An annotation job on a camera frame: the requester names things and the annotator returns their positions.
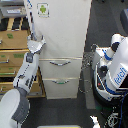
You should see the white blue robot body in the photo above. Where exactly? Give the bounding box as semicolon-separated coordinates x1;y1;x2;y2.
92;34;128;106

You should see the wooden drawer cabinet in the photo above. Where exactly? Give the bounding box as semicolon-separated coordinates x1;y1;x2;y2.
0;17;41;95

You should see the white refrigerator with drawers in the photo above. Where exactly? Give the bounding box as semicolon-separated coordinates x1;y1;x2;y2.
24;0;92;99

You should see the grey box on cabinet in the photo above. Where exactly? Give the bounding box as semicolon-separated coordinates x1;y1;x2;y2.
0;6;26;17

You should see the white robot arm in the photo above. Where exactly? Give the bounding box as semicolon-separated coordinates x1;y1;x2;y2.
0;35;46;128

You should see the green android sticker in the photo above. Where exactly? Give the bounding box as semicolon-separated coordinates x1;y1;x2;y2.
37;3;49;17

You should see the grey coiled cable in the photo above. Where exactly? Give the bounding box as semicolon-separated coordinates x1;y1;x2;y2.
78;43;100;94

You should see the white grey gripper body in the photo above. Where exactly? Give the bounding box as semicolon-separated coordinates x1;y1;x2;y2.
27;40;42;53

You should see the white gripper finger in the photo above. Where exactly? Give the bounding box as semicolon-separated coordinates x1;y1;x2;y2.
27;33;36;41
39;35;46;46

